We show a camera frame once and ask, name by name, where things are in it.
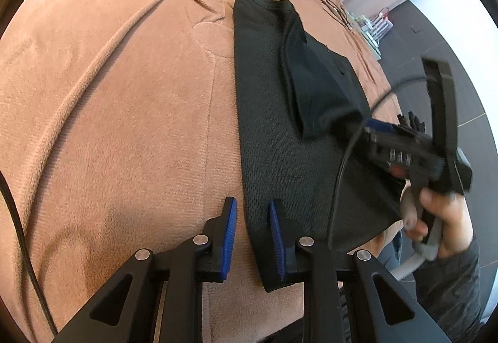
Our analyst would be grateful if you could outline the black cable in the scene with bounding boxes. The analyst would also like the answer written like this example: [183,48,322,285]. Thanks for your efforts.
[0,174,57,333]
[327,74,430,248]

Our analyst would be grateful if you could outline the brown blanket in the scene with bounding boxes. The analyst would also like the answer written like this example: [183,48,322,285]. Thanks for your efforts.
[0,0,405,343]

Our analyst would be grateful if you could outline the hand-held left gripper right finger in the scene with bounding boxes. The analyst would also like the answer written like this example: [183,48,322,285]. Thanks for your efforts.
[268,199,452,343]

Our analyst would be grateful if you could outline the tangled thin black cables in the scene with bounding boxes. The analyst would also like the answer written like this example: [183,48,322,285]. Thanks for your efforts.
[312,0,353,31]

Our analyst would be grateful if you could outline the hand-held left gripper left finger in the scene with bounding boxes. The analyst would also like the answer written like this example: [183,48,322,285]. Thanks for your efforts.
[50,196,239,343]

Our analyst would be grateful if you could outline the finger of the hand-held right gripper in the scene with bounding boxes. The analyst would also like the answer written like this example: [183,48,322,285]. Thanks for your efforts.
[362,111,427,141]

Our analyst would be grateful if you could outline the striped gift bag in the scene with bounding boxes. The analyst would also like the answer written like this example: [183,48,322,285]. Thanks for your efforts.
[371,7,395,41]

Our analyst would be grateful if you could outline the person's right hand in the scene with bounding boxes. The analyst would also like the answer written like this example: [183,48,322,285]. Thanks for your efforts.
[389,166,476,260]

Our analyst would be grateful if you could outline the white rack with pink handle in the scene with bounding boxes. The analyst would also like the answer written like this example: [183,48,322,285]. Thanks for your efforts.
[348,12,384,60]

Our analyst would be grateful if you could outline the person's right forearm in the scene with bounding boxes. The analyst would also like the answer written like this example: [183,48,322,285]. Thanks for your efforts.
[411,234,485,343]

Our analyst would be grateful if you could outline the black t-shirt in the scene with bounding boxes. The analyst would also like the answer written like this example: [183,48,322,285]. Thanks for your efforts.
[232,0,405,293]

